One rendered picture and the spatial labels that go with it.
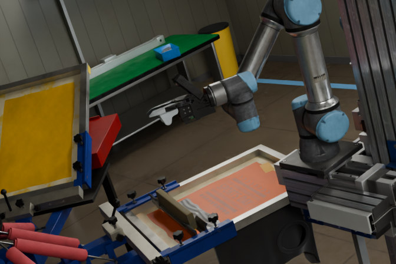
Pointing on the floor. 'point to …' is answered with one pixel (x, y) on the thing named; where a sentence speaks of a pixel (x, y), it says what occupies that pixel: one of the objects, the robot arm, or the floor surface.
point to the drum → (223, 47)
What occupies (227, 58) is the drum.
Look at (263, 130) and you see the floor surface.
